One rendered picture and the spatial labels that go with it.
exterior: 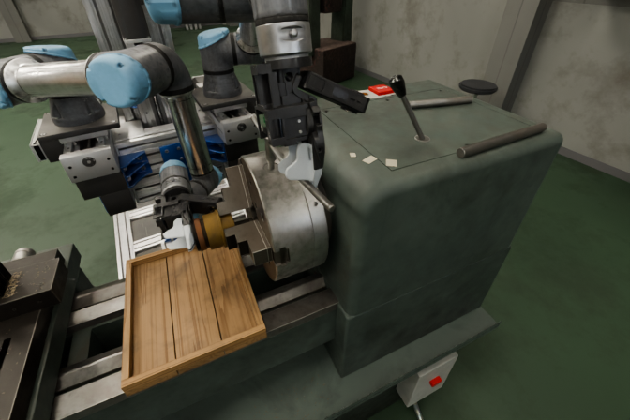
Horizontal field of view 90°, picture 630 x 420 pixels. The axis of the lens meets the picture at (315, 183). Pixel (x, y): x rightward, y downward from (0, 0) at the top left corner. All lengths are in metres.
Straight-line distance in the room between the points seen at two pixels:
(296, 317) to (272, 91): 0.58
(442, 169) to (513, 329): 1.53
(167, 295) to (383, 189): 0.63
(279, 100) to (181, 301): 0.63
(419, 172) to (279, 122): 0.32
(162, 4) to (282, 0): 0.19
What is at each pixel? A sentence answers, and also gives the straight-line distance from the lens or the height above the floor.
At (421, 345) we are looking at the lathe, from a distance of 1.24.
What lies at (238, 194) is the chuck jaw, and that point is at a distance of 0.76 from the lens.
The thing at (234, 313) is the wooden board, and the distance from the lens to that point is 0.86.
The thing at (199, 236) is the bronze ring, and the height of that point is 1.10.
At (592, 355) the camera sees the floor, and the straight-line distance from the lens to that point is 2.24.
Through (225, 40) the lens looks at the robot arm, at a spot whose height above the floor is 1.36.
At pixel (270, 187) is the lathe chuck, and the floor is 1.22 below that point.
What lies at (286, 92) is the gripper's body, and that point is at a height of 1.44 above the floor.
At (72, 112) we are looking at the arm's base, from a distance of 1.28.
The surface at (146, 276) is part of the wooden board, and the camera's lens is 1.02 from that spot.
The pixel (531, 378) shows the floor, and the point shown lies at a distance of 2.01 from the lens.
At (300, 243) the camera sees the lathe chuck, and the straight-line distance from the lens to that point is 0.67.
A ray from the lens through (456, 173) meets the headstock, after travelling 0.71.
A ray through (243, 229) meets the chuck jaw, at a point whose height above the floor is 1.10.
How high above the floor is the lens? 1.60
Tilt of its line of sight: 35 degrees down
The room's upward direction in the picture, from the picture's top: straight up
